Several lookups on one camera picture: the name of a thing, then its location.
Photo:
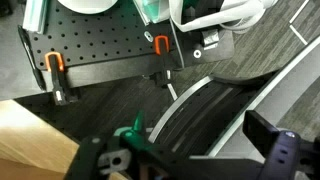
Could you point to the orange black clamp right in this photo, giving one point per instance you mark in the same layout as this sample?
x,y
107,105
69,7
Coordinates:
x,y
162,49

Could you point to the orange black clamp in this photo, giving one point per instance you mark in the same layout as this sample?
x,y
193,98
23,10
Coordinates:
x,y
162,49
62,93

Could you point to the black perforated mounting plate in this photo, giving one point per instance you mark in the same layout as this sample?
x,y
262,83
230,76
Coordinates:
x,y
118,33

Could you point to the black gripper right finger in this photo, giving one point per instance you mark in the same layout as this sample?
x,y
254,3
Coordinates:
x,y
285,152

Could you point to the grey mesh office chair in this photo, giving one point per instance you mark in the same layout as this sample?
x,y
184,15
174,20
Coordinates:
x,y
206,120

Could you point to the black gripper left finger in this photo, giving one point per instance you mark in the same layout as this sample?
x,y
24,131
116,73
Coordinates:
x,y
97,158

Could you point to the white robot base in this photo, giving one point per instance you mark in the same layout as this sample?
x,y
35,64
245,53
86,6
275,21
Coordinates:
x,y
190,15

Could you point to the orange black clamp left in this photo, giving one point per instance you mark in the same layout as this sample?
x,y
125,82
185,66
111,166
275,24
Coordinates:
x,y
62,93

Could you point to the green clamp handle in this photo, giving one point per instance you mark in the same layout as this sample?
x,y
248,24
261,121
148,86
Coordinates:
x,y
137,129

